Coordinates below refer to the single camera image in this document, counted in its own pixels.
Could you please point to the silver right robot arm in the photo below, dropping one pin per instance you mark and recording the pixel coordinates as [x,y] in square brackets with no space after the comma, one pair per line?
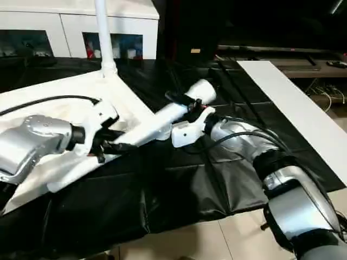
[260,146]

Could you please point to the black cabinet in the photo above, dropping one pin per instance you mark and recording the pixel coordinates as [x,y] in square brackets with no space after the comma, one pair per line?
[244,24]

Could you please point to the white plastic table top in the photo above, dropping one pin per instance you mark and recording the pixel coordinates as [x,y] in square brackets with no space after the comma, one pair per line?
[54,168]

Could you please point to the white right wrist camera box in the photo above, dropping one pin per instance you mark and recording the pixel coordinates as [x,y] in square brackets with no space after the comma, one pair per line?
[190,130]

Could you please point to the small yellow label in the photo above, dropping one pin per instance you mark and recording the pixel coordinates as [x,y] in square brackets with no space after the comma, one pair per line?
[196,51]

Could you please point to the white sideboard with glass doors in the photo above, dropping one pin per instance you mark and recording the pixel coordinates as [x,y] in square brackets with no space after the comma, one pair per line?
[70,21]

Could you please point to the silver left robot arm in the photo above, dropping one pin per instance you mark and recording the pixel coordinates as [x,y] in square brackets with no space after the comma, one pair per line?
[27,143]

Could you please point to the white plastic table leg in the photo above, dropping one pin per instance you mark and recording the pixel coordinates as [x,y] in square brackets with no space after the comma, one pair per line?
[105,38]
[157,122]

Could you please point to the black mat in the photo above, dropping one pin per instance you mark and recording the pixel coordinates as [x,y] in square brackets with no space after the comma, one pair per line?
[179,184]

